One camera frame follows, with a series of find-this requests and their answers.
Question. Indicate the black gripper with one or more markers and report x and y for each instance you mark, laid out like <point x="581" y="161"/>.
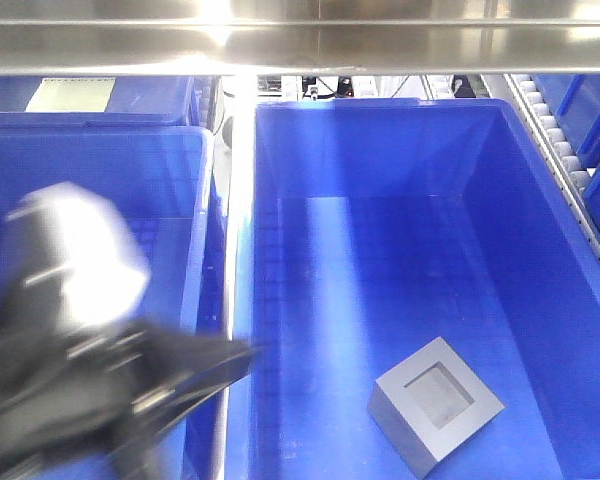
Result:
<point x="65" y="396"/>

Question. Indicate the gray square base block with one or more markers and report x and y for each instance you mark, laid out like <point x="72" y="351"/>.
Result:
<point x="430" y="404"/>

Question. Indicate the blue bin left neighbor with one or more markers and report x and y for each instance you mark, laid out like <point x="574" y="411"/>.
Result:
<point x="160" y="180"/>

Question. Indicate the blue target bin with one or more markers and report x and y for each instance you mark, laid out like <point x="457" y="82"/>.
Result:
<point x="378" y="226"/>

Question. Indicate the white paper label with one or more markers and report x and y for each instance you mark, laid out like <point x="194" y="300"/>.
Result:
<point x="72" y="94"/>

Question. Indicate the steel shelf beam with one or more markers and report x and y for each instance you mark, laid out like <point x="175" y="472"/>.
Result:
<point x="97" y="38"/>

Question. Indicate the roller conveyor track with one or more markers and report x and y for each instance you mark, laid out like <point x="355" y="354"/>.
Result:
<point x="564" y="166"/>

